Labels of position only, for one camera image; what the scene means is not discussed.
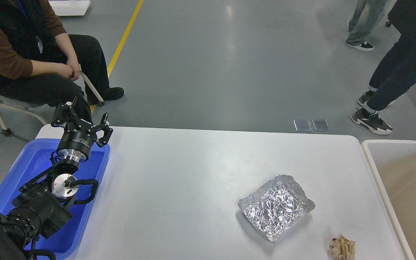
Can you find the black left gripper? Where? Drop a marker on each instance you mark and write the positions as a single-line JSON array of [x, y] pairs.
[[78, 137]]

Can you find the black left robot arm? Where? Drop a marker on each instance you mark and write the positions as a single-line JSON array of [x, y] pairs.
[[42, 207]]

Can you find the person in black trousers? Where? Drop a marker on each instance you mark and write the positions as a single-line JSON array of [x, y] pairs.
[[40, 62]]

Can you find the blue plastic bin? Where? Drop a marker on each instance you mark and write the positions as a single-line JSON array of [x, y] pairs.
[[33, 160]]

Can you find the white box on floor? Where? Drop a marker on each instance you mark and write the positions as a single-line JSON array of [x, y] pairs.
[[70, 7]]

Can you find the crumpled aluminium foil tray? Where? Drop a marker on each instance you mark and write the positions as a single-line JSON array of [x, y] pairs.
[[276, 206]]

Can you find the left metal floor plate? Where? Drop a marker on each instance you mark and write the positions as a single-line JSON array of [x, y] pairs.
[[302, 125]]

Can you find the metal floor plate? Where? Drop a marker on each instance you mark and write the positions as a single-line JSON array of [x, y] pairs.
[[302, 125], [321, 125]]

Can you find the right metal floor plate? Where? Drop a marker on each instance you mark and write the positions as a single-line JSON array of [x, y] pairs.
[[321, 125]]

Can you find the crumpled brown paper ball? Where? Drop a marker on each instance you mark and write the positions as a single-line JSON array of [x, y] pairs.
[[342, 249]]

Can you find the person in light jeans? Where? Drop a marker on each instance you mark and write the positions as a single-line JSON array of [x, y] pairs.
[[367, 14]]

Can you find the beige plastic bin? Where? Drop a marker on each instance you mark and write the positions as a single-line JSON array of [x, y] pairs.
[[393, 165]]

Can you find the person in dark jacket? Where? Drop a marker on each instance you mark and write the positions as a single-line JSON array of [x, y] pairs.
[[394, 75]]

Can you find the white frame chair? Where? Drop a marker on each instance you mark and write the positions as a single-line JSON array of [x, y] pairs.
[[24, 107]]

